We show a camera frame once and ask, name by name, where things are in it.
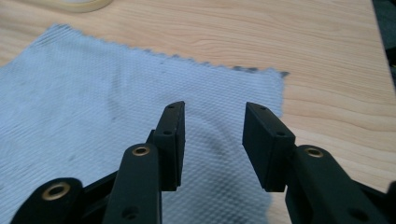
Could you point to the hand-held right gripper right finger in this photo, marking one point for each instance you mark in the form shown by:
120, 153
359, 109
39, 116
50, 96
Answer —
267, 146

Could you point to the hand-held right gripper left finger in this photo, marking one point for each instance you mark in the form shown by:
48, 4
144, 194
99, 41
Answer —
169, 146

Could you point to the light blue textured cloth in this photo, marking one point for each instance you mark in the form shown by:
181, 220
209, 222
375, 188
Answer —
124, 124

